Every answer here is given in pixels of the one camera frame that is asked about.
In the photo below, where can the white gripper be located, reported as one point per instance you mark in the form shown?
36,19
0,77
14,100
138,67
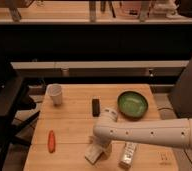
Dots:
106,147

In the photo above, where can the white sponge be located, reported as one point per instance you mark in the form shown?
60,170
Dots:
92,153

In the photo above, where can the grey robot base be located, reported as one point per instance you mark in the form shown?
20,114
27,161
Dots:
181,94

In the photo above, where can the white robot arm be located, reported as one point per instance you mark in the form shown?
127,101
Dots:
176,133

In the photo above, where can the white tube bottle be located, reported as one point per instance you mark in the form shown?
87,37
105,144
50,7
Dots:
127,154

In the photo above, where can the black rectangular block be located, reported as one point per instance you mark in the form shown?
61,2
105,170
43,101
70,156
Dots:
95,107

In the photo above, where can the green bowl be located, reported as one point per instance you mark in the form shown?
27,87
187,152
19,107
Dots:
132,104

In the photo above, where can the orange carrot toy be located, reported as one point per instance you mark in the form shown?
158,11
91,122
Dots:
51,141

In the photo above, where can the black office chair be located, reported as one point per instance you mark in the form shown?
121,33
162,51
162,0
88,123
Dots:
13,97

